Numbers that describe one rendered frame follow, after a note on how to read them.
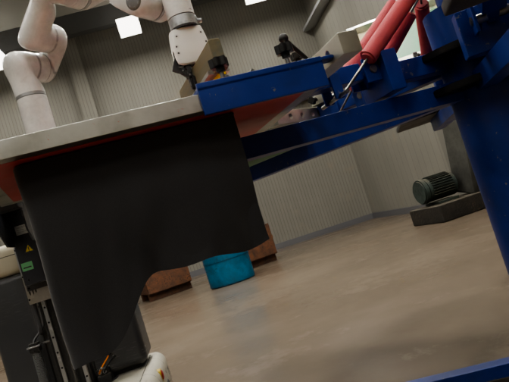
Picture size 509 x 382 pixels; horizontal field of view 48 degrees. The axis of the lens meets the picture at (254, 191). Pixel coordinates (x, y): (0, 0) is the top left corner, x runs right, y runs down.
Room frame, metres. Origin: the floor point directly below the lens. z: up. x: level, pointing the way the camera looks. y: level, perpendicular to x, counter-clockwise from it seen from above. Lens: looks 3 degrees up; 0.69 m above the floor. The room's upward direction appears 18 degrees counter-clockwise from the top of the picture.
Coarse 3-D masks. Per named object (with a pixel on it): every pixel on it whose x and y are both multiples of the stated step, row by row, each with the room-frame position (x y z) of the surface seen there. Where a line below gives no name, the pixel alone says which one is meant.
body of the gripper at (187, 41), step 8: (184, 24) 1.47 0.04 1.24; (192, 24) 1.48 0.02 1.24; (176, 32) 1.47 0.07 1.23; (184, 32) 1.48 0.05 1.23; (192, 32) 1.48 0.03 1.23; (200, 32) 1.49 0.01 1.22; (176, 40) 1.47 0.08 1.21; (184, 40) 1.47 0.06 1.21; (192, 40) 1.48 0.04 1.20; (200, 40) 1.49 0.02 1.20; (176, 48) 1.47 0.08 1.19; (184, 48) 1.47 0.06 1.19; (192, 48) 1.48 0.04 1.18; (200, 48) 1.49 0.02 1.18; (176, 56) 1.47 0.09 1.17; (184, 56) 1.47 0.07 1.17; (192, 56) 1.48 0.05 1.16; (184, 64) 1.48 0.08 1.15; (192, 64) 1.51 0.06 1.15
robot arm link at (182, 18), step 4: (188, 12) 1.47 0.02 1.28; (176, 16) 1.47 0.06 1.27; (180, 16) 1.47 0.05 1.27; (184, 16) 1.47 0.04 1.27; (188, 16) 1.47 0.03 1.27; (192, 16) 1.48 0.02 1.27; (172, 20) 1.47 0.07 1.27; (176, 20) 1.47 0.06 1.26; (180, 20) 1.47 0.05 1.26; (184, 20) 1.47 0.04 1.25; (188, 20) 1.47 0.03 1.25; (192, 20) 1.48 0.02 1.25; (196, 20) 1.50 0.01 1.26; (200, 20) 1.51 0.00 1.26; (172, 24) 1.48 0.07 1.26; (176, 24) 1.47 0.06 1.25; (172, 28) 1.48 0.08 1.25
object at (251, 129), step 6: (270, 120) 1.57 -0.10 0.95; (246, 126) 1.54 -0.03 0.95; (252, 126) 1.57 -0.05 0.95; (258, 126) 1.60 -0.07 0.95; (240, 132) 1.61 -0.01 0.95; (246, 132) 1.64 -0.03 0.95; (252, 132) 1.68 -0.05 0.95; (12, 186) 1.35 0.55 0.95; (6, 192) 1.40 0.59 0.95; (12, 192) 1.42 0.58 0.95; (18, 192) 1.45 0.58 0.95; (12, 198) 1.51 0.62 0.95; (18, 198) 1.54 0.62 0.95
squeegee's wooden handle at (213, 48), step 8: (208, 40) 1.31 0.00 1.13; (216, 40) 1.31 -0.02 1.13; (208, 48) 1.31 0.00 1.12; (216, 48) 1.31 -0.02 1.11; (200, 56) 1.39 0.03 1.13; (208, 56) 1.33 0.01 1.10; (200, 64) 1.41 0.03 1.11; (192, 72) 1.49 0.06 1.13; (200, 72) 1.43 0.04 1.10; (216, 72) 1.33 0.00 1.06; (200, 80) 1.45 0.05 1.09; (184, 88) 1.62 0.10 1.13; (184, 96) 1.65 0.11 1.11
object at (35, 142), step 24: (192, 96) 1.19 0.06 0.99; (96, 120) 1.12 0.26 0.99; (120, 120) 1.14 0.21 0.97; (144, 120) 1.15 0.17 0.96; (168, 120) 1.17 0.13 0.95; (0, 144) 1.07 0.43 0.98; (24, 144) 1.08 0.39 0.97; (48, 144) 1.09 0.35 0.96; (72, 144) 1.12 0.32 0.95; (0, 192) 1.37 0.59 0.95
